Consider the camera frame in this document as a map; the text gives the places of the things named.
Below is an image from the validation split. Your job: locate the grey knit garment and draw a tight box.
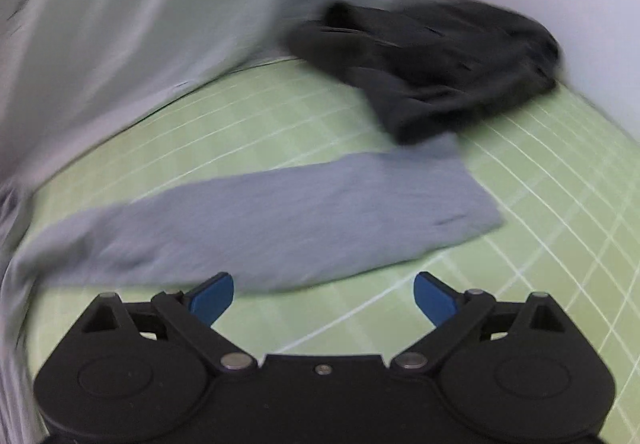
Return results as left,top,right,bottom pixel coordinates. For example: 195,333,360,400
10,131,506,295

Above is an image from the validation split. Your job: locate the black garment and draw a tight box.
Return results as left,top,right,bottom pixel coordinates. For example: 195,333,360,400
285,0,561,146

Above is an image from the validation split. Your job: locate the green grid mat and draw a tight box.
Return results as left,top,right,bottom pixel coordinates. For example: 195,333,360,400
20,56,640,444

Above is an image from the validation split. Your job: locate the grey carrot print sheet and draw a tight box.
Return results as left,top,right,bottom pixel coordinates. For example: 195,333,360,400
0,0,483,444

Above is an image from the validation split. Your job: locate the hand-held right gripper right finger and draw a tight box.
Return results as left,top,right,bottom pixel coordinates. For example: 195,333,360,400
390,271,591,375

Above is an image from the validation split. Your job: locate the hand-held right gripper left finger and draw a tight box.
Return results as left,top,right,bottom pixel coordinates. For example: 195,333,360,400
75,272,260,375

